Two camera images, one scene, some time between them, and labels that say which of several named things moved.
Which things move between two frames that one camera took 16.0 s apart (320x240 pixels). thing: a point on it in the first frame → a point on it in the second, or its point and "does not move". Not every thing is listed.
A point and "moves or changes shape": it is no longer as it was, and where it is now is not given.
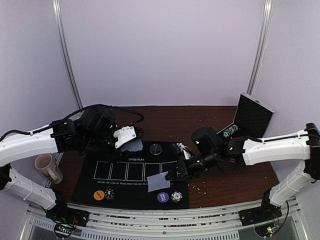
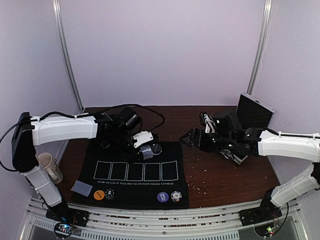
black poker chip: (109, 194) does not move
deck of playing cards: (136, 145) moves or changes shape
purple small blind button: (163, 197) does not move
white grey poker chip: (176, 196) does not move
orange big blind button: (99, 195) does not move
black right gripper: (180, 169) → (197, 139)
